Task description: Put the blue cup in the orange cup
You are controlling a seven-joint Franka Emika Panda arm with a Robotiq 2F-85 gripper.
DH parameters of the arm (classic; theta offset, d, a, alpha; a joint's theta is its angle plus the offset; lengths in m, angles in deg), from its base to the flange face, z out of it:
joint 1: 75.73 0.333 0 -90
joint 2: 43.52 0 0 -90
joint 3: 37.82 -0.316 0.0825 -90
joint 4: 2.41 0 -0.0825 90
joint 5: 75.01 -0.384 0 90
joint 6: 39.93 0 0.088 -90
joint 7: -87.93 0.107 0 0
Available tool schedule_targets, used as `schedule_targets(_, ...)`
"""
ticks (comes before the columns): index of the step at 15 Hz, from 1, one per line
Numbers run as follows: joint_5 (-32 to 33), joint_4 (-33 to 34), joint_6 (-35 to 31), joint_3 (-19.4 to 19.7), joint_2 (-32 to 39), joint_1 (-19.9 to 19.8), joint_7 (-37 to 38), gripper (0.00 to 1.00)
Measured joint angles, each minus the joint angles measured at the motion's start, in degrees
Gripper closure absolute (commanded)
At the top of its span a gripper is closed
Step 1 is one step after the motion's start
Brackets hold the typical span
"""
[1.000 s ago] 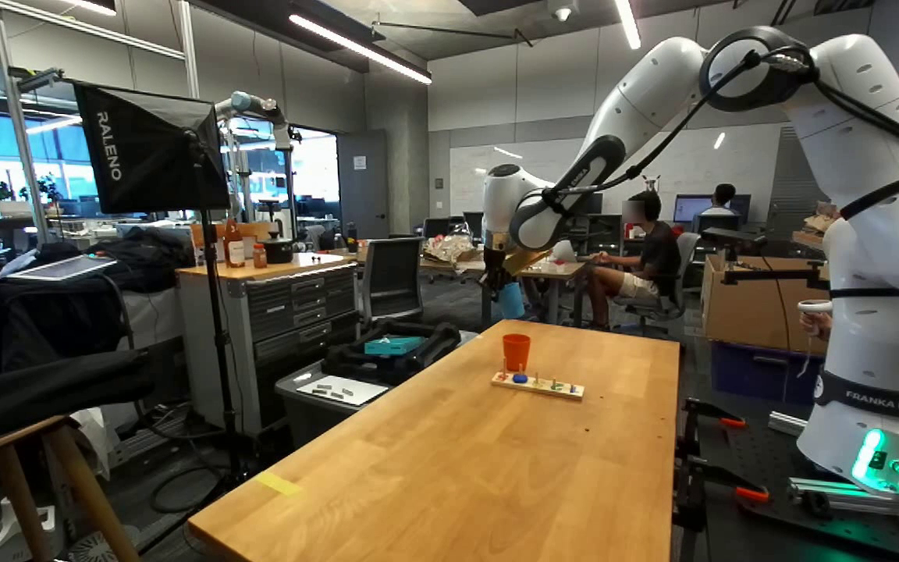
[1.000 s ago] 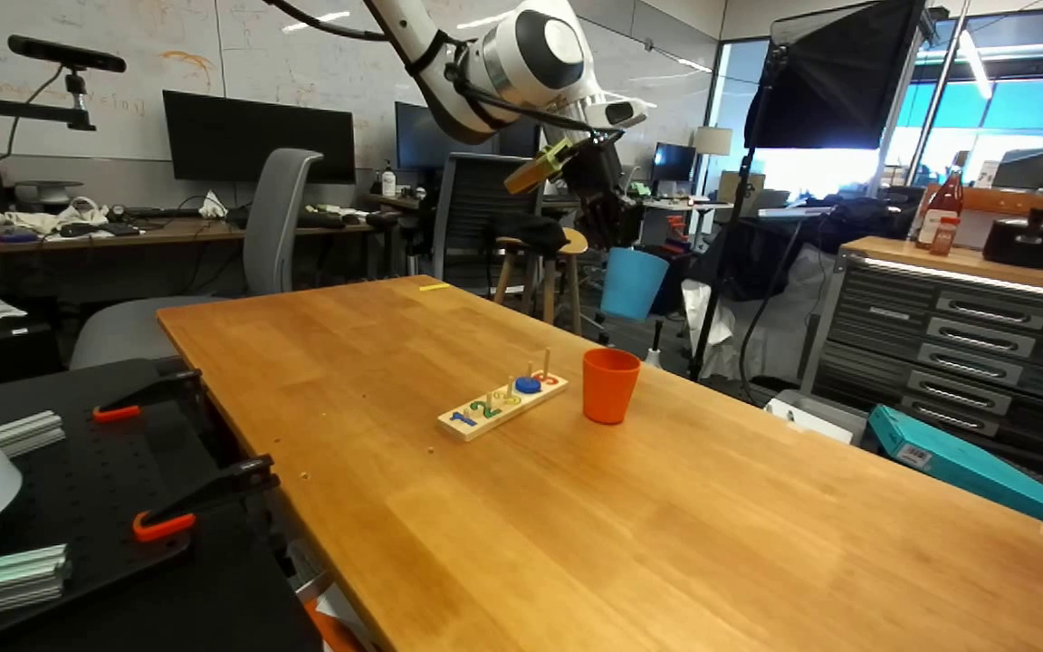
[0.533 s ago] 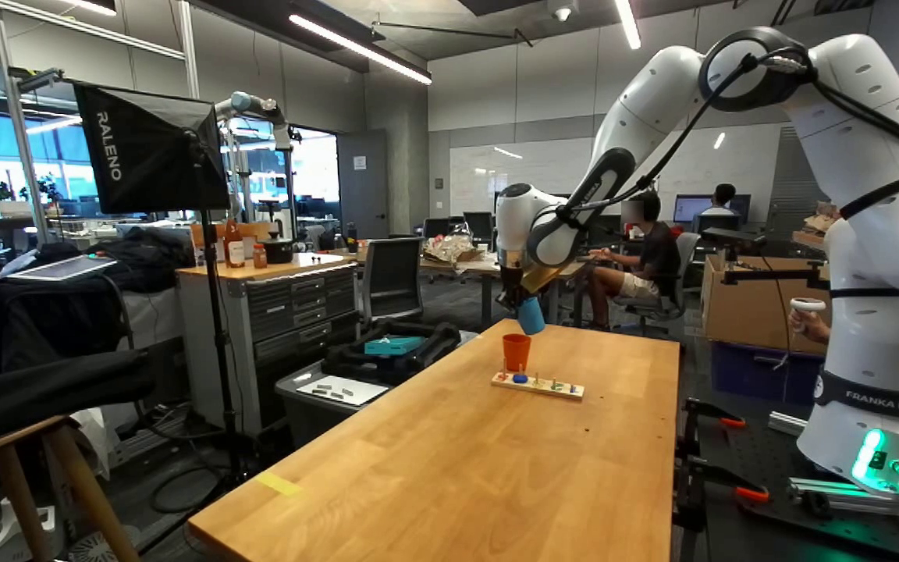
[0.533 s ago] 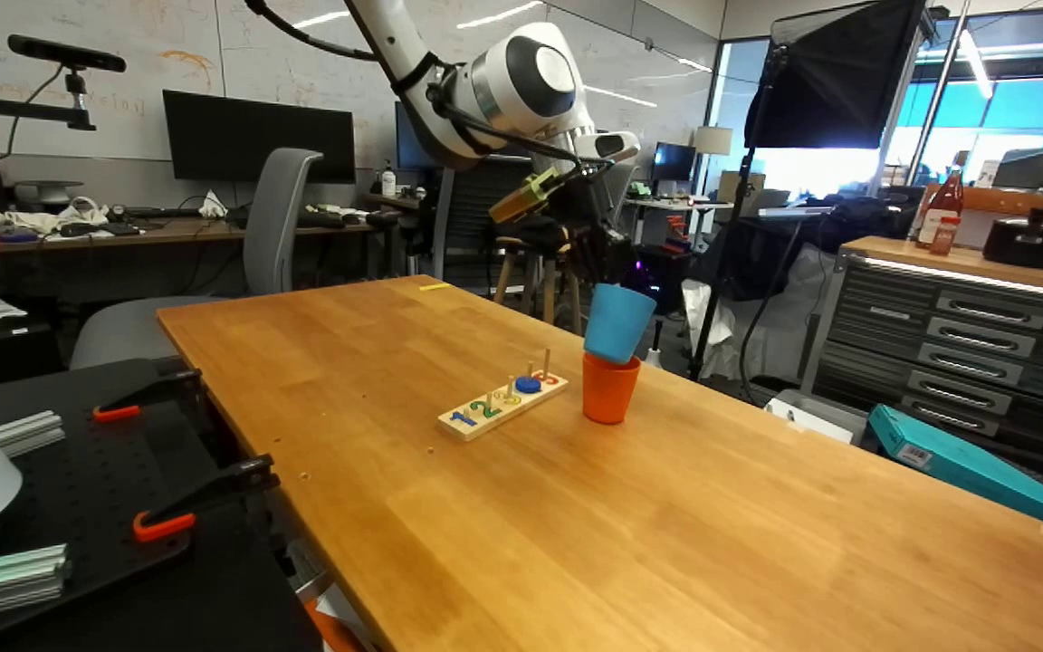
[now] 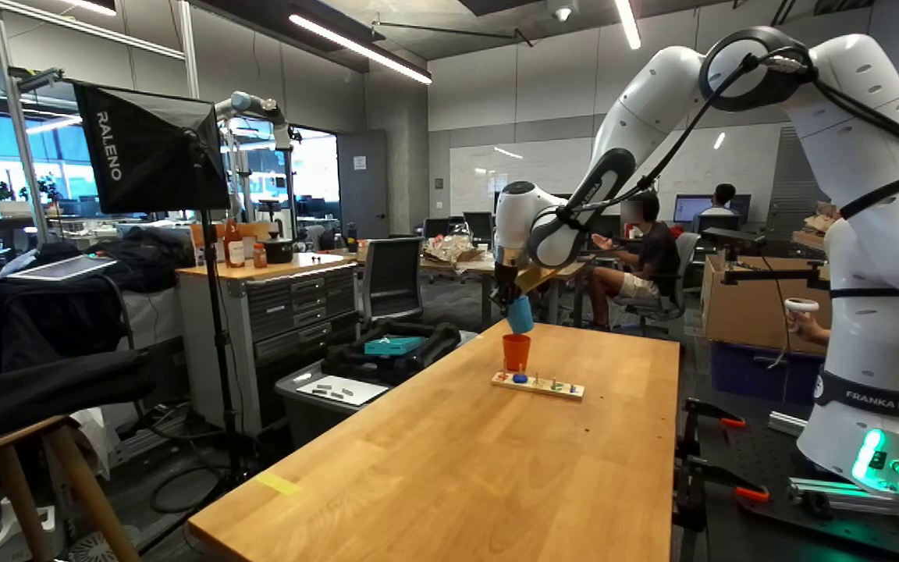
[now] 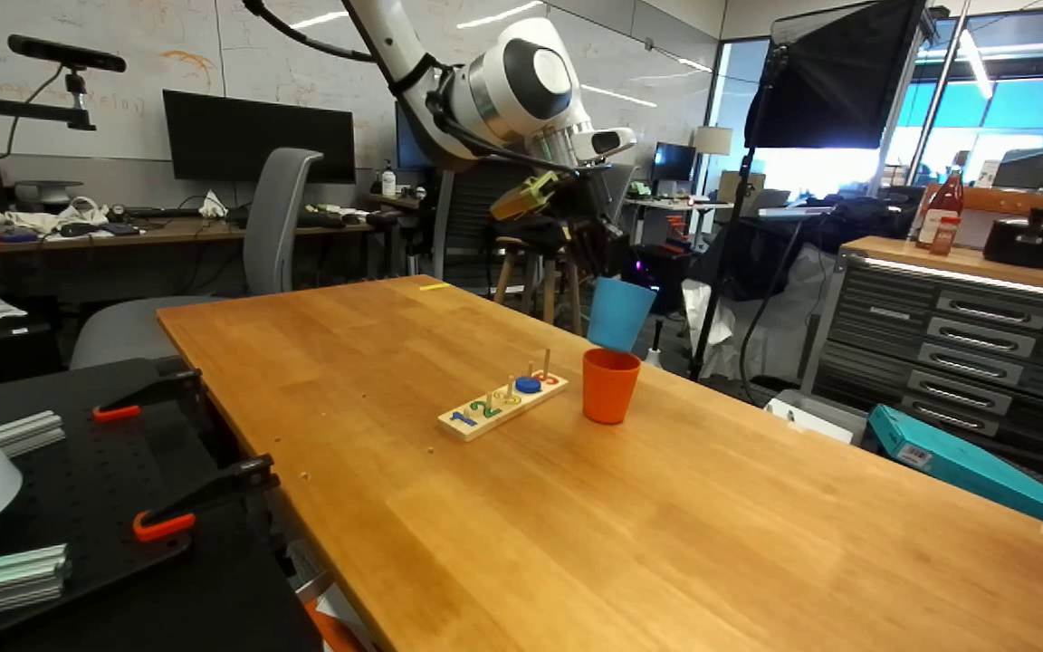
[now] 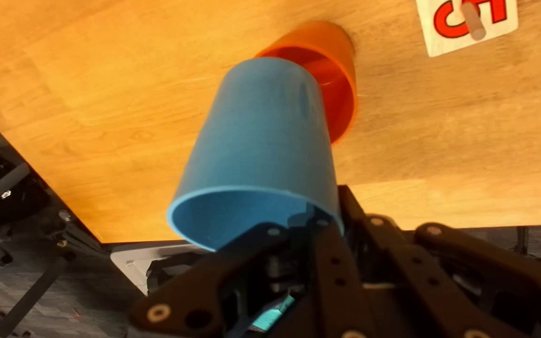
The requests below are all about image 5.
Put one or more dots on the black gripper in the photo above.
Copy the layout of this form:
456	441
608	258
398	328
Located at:
506	276

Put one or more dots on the blue plastic cup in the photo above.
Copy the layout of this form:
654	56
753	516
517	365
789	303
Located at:
520	313

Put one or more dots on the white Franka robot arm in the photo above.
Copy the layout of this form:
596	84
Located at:
866	251

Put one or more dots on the orange plastic cup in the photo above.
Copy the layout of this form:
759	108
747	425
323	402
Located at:
517	354

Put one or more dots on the blue round puzzle piece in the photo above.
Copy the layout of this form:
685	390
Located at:
520	379

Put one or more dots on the wooden number puzzle board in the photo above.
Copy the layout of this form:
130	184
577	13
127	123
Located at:
543	386

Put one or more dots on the seated person dark shirt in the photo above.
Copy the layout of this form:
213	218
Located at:
641	260

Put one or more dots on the teal case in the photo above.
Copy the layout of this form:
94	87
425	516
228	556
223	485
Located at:
393	348

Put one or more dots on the black bag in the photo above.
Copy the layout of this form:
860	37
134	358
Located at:
391	348

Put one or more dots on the grey storage box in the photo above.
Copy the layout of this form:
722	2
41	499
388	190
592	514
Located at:
327	395

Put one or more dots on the person at distant desk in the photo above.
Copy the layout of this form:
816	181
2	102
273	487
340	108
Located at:
720	200

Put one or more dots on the cardboard box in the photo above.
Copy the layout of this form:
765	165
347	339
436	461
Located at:
763	303

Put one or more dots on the black device on cabinet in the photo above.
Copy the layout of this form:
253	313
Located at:
277	251

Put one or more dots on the grey drawer cabinet wooden top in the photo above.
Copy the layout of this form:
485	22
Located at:
273	332

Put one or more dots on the blue storage bin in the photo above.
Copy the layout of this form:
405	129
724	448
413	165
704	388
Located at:
763	374

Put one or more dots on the red bottle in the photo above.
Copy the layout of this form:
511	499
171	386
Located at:
234	246

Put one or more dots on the black light stand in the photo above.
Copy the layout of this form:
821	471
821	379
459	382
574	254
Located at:
218	345

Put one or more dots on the yellow tape strip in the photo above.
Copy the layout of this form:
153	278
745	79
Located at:
277	485

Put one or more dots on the black mounting plate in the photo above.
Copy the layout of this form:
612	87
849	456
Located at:
780	518

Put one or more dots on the aluminium extrusion bar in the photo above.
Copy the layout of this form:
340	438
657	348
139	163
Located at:
855	498

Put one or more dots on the black softbox light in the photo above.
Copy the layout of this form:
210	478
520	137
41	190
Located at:
146	152

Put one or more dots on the wooden stool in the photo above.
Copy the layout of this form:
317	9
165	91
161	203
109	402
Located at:
14	487

